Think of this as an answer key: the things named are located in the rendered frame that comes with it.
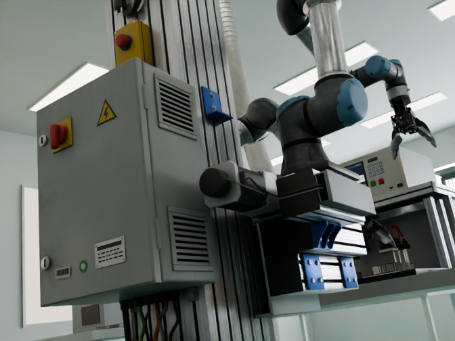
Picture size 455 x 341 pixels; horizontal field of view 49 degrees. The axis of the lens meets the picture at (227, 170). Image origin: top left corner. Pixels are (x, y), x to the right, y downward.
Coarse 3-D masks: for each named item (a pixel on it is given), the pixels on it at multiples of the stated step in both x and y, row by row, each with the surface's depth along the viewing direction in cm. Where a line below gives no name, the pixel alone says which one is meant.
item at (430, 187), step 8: (424, 184) 201; (432, 184) 199; (440, 184) 207; (392, 192) 210; (400, 192) 208; (408, 192) 205; (416, 192) 203; (424, 192) 201; (432, 192) 200; (440, 192) 204; (448, 192) 211; (376, 200) 214; (384, 200) 212; (392, 200) 210; (400, 200) 207; (408, 200) 209; (416, 200) 233; (376, 208) 217; (384, 208) 241; (392, 208) 244
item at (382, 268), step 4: (384, 264) 193; (388, 264) 192; (392, 264) 192; (396, 264) 192; (400, 264) 194; (372, 268) 198; (376, 268) 194; (380, 268) 193; (384, 268) 192; (388, 268) 191; (392, 268) 191; (396, 268) 192; (400, 268) 192; (376, 272) 194; (380, 272) 193; (384, 272) 192; (388, 272) 192
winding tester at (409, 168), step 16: (352, 160) 228; (368, 160) 223; (384, 160) 218; (400, 160) 212; (416, 160) 227; (368, 176) 222; (384, 176) 217; (400, 176) 212; (416, 176) 221; (432, 176) 236; (384, 192) 216
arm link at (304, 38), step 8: (280, 0) 156; (288, 0) 154; (280, 8) 157; (288, 8) 155; (280, 16) 160; (288, 16) 157; (296, 16) 157; (280, 24) 164; (288, 24) 160; (296, 24) 160; (304, 24) 161; (288, 32) 164; (296, 32) 163; (304, 32) 163; (304, 40) 166; (304, 48) 170; (312, 48) 168; (312, 56) 171; (352, 72) 177
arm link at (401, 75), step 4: (392, 60) 179; (396, 60) 179; (396, 64) 179; (400, 64) 179; (400, 68) 178; (400, 72) 177; (400, 76) 177; (404, 76) 178; (396, 80) 177; (400, 80) 177; (404, 80) 177; (388, 84) 178; (392, 84) 177; (396, 84) 176; (400, 84) 176; (404, 84) 177; (388, 88) 179
